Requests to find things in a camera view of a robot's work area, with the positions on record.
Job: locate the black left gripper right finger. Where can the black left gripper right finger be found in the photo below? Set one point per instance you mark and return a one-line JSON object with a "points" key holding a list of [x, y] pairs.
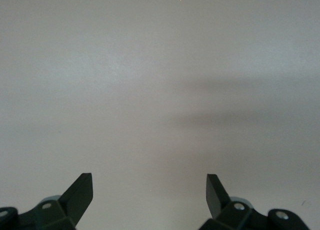
{"points": [[232, 215]]}

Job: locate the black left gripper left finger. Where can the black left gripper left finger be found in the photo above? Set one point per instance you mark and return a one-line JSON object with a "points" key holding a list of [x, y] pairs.
{"points": [[62, 212]]}

